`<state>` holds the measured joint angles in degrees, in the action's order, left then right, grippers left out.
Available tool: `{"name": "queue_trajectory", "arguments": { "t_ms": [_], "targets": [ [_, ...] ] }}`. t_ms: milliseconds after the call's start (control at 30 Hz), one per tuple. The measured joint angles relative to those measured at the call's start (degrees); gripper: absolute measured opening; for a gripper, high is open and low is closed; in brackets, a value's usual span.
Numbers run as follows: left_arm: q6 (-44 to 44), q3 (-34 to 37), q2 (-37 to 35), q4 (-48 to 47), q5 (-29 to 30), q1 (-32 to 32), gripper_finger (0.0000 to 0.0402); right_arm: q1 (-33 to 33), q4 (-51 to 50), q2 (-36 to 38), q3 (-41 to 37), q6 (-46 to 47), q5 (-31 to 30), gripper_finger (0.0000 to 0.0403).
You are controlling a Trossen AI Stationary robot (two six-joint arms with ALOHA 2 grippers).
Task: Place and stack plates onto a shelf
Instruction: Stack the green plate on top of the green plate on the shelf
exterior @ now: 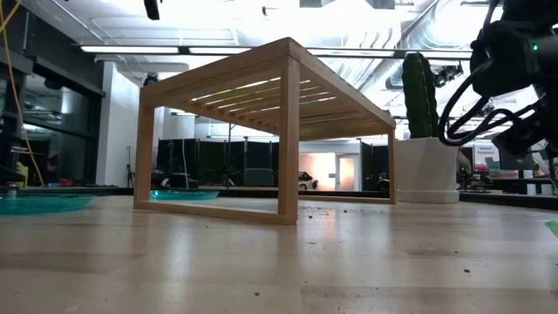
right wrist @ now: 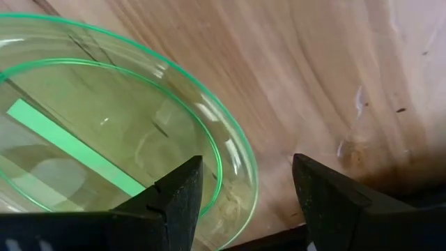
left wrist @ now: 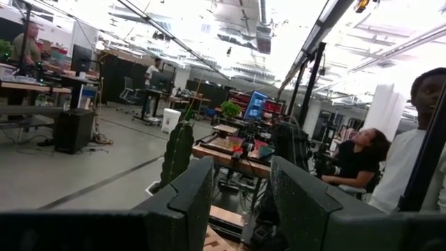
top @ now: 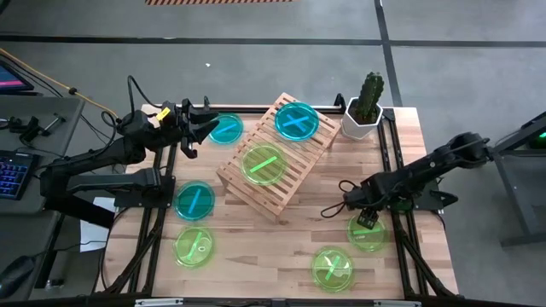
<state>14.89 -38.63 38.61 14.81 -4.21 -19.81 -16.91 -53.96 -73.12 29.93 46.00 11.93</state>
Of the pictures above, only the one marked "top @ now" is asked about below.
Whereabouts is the grey metal stand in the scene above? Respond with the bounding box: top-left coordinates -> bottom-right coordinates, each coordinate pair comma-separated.
475,111 -> 546,248

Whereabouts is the black desk clamp with handle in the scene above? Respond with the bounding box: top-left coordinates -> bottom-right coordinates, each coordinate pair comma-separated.
6,113 -> 67,144

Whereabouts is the black computer mouse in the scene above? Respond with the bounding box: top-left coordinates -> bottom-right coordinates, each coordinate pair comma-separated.
0,255 -> 38,298

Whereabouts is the yellow floor cable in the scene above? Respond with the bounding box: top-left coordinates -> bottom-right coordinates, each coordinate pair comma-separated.
0,47 -> 119,117

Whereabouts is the black backlit keyboard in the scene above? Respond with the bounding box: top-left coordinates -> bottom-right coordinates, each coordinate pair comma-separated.
0,149 -> 40,200

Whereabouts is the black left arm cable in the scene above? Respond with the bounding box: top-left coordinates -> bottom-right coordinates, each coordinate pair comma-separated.
126,75 -> 153,107

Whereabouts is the green cactus plant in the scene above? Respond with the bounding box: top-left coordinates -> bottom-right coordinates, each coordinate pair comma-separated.
355,71 -> 385,125

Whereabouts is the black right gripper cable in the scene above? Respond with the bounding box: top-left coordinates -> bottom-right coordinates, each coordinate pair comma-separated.
320,178 -> 359,220

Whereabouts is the wooden slatted shelf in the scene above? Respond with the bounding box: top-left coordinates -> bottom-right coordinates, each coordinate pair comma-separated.
216,92 -> 342,224

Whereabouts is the grey desk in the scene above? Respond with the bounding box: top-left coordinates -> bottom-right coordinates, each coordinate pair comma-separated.
0,96 -> 86,215

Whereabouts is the black aluminium table frame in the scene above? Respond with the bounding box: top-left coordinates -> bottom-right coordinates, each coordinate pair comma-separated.
91,94 -> 460,299

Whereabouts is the silver metal edge bracket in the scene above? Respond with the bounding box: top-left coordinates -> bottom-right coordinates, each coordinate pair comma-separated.
135,298 -> 184,307
374,300 -> 422,307

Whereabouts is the computer monitor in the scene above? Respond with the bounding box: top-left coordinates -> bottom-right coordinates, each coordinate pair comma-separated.
0,59 -> 35,95

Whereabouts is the translucent green plastic plate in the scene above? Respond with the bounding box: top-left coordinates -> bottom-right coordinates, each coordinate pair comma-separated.
172,225 -> 216,269
345,212 -> 389,253
240,142 -> 289,187
310,246 -> 355,293

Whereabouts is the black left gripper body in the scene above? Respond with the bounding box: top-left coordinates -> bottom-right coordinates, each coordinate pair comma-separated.
164,98 -> 200,159

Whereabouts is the white hexagonal plant pot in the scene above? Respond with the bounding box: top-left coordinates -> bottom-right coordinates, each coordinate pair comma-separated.
340,96 -> 384,142

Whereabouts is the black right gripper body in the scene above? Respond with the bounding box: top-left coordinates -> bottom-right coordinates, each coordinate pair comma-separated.
343,173 -> 387,212

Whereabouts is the black device with green light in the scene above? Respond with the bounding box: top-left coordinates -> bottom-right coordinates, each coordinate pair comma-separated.
528,127 -> 546,150

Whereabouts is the white paper sheet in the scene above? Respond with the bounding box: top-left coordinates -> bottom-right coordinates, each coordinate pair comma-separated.
79,196 -> 117,253

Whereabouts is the black flat panel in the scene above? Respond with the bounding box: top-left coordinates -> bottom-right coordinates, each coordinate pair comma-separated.
44,194 -> 116,229

